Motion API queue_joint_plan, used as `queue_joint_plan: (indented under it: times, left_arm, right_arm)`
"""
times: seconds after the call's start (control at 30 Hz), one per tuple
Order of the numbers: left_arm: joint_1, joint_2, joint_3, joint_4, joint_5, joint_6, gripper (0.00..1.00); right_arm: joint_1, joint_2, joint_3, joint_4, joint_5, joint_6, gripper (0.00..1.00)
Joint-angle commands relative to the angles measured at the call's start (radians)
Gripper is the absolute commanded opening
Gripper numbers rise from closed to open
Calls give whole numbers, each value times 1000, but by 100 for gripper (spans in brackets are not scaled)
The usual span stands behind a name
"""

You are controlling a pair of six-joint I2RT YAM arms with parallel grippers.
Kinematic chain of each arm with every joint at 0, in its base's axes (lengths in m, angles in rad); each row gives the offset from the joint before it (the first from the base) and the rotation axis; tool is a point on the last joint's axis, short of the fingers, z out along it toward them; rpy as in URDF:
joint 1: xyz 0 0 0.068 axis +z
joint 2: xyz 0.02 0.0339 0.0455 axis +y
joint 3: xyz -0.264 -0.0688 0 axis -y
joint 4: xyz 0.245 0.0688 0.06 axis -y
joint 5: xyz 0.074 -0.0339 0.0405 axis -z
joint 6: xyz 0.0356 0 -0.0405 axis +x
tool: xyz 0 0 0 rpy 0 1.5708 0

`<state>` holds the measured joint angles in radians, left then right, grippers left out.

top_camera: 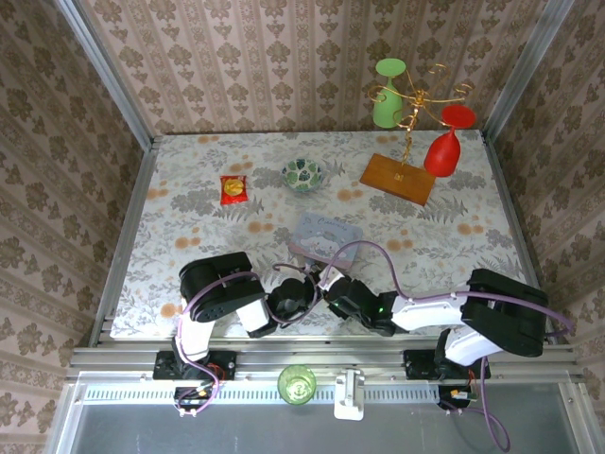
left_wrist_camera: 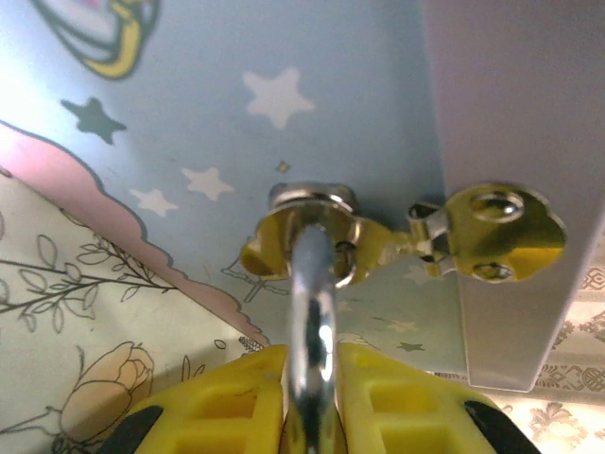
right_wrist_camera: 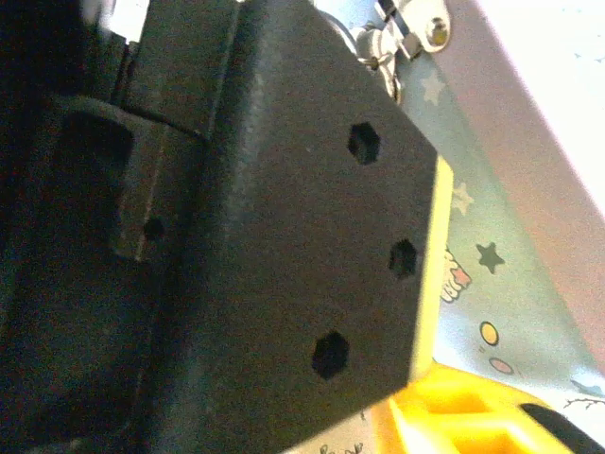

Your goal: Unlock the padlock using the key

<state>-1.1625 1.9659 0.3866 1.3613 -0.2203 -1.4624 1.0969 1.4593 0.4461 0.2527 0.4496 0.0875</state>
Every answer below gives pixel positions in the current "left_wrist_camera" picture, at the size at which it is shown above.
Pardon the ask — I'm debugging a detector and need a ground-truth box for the silver hasp latch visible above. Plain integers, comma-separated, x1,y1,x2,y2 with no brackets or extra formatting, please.
239,180,569,289

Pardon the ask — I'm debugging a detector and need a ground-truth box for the blue star-print metal box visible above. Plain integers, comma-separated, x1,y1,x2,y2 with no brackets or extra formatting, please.
0,0,605,393

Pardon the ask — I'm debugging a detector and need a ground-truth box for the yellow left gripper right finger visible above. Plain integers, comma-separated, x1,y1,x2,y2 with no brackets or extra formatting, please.
333,341,541,454

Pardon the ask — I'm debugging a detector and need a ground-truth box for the chrome cabinet handle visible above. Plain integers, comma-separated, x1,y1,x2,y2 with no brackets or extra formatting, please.
280,223,342,454

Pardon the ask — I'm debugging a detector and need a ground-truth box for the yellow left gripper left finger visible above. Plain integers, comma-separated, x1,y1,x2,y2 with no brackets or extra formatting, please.
100,343,290,454

